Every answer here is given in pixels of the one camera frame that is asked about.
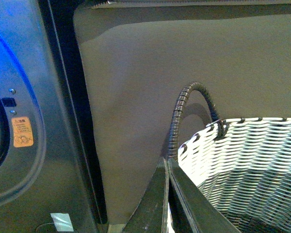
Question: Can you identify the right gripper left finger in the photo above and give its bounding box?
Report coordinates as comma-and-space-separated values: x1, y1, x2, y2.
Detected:
122, 158, 169, 233

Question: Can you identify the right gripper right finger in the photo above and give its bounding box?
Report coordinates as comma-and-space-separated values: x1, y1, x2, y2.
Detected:
168, 158, 240, 233

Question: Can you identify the grey front-load washing machine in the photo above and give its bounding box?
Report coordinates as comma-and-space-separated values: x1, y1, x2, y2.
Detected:
0, 0, 107, 233

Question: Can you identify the white woven laundry basket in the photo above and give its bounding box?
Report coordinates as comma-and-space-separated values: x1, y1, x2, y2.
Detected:
168, 117, 291, 233

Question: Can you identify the silver tape patch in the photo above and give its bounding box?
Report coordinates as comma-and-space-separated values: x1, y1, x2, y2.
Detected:
50, 213, 74, 232

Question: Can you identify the orange warning sticker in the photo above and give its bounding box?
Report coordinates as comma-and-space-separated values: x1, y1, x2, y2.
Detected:
11, 116, 34, 148

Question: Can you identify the grey fabric sofa side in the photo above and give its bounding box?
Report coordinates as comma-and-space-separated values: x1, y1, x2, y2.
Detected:
73, 3, 291, 225

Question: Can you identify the dark wrapped basket handle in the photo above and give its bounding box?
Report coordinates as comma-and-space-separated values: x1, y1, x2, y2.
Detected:
166, 82, 228, 158

